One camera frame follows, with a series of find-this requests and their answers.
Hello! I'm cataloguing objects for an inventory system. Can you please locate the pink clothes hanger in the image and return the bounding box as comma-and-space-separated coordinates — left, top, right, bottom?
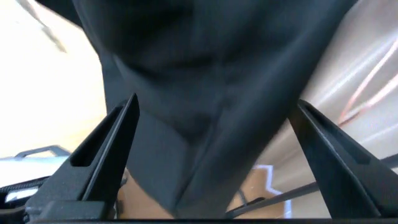
337, 40, 398, 127

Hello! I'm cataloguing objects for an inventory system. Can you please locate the black garment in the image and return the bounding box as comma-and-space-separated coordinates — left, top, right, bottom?
34, 0, 358, 218

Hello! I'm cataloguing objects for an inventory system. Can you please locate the black clothes rack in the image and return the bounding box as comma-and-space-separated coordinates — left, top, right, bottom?
15, 0, 398, 218

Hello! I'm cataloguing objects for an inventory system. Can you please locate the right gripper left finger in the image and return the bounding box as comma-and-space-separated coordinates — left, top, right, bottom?
24, 93, 140, 218

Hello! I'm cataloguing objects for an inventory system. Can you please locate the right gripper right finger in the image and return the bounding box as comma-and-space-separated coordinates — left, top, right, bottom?
289, 99, 398, 218

